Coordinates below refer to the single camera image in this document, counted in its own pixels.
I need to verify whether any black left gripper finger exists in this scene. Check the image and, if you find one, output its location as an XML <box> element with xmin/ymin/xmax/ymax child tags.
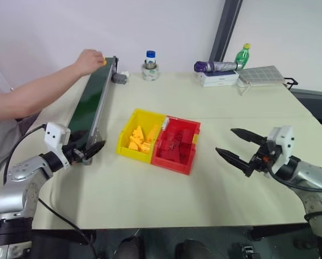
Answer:
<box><xmin>84</xmin><ymin>140</ymin><xmax>107</xmax><ymax>160</ymax></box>
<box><xmin>68</xmin><ymin>130</ymin><xmax>90</xmax><ymax>145</ymax></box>

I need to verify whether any person's white shirt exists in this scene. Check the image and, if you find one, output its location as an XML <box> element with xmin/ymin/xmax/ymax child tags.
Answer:
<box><xmin>0</xmin><ymin>40</ymin><xmax>24</xmax><ymax>189</ymax></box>

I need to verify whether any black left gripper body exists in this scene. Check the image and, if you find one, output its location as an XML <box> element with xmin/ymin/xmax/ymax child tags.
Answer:
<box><xmin>62</xmin><ymin>144</ymin><xmax>93</xmax><ymax>166</ymax></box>

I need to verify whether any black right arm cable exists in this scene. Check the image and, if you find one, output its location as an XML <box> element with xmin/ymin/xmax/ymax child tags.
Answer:
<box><xmin>268</xmin><ymin>161</ymin><xmax>322</xmax><ymax>222</ymax></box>

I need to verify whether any yellow plastic bin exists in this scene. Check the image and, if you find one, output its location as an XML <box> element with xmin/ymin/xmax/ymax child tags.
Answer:
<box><xmin>115</xmin><ymin>108</ymin><xmax>167</xmax><ymax>165</ymax></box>

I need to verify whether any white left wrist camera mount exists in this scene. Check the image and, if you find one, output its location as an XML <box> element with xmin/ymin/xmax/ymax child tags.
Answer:
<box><xmin>44</xmin><ymin>121</ymin><xmax>71</xmax><ymax>171</ymax></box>

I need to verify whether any small blue-capped bottle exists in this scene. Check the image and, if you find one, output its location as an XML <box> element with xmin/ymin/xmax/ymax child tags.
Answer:
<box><xmin>145</xmin><ymin>50</ymin><xmax>157</xmax><ymax>70</ymax></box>

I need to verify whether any clear tape roll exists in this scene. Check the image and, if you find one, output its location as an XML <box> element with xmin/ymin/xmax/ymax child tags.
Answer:
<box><xmin>141</xmin><ymin>62</ymin><xmax>162</xmax><ymax>82</ymax></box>

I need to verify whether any white grid rack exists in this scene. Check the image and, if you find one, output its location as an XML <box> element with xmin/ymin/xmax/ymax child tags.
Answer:
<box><xmin>237</xmin><ymin>65</ymin><xmax>285</xmax><ymax>96</ymax></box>

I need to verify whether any long yellow toy block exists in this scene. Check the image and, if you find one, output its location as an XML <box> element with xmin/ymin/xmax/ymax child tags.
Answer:
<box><xmin>146</xmin><ymin>124</ymin><xmax>161</xmax><ymax>143</ymax></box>

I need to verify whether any green bottle yellow cap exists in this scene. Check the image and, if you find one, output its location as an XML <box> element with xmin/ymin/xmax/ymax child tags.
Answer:
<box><xmin>235</xmin><ymin>43</ymin><xmax>252</xmax><ymax>71</ymax></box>

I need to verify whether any red plastic bin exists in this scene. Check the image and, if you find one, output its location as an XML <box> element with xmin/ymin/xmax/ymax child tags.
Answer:
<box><xmin>150</xmin><ymin>115</ymin><xmax>202</xmax><ymax>176</ymax></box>

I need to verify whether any black wire handle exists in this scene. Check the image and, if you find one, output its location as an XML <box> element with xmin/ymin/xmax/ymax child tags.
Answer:
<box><xmin>283</xmin><ymin>77</ymin><xmax>299</xmax><ymax>88</ymax></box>

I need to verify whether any dark grey door frame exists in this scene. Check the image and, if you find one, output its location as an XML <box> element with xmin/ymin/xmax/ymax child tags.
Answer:
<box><xmin>208</xmin><ymin>0</ymin><xmax>244</xmax><ymax>64</ymax></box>

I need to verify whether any person's bare hand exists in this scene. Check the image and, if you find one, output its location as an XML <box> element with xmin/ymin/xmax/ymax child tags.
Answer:
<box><xmin>75</xmin><ymin>49</ymin><xmax>106</xmax><ymax>77</ymax></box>

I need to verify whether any green conveyor belt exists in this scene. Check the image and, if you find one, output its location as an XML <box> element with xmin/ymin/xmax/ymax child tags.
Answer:
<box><xmin>67</xmin><ymin>56</ymin><xmax>120</xmax><ymax>166</ymax></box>

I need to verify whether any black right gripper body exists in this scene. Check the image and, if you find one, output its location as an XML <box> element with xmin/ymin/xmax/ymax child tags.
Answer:
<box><xmin>244</xmin><ymin>137</ymin><xmax>283</xmax><ymax>178</ymax></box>

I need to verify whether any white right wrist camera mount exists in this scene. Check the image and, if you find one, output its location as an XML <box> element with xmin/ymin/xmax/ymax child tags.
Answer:
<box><xmin>266</xmin><ymin>125</ymin><xmax>295</xmax><ymax>174</ymax></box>

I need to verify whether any folded purple grey umbrella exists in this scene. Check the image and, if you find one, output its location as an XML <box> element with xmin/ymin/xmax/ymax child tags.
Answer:
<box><xmin>194</xmin><ymin>60</ymin><xmax>240</xmax><ymax>73</ymax></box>

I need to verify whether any white flat carton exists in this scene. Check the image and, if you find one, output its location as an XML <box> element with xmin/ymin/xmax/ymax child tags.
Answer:
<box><xmin>198</xmin><ymin>70</ymin><xmax>240</xmax><ymax>88</ymax></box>

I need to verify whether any studded yellow toy block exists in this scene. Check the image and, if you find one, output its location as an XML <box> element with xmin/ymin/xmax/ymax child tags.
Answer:
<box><xmin>131</xmin><ymin>126</ymin><xmax>146</xmax><ymax>143</ymax></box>

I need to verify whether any red toy block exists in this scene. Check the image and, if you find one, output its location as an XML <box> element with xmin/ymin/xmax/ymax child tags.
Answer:
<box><xmin>160</xmin><ymin>149</ymin><xmax>182</xmax><ymax>162</ymax></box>

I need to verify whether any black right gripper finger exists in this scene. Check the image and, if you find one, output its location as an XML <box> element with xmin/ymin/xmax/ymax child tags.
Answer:
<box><xmin>215</xmin><ymin>147</ymin><xmax>250</xmax><ymax>174</ymax></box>
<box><xmin>230</xmin><ymin>128</ymin><xmax>267</xmax><ymax>144</ymax></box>

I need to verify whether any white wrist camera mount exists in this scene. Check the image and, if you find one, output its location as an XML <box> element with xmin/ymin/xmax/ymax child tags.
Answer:
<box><xmin>44</xmin><ymin>121</ymin><xmax>71</xmax><ymax>171</ymax></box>
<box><xmin>266</xmin><ymin>125</ymin><xmax>295</xmax><ymax>174</ymax></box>

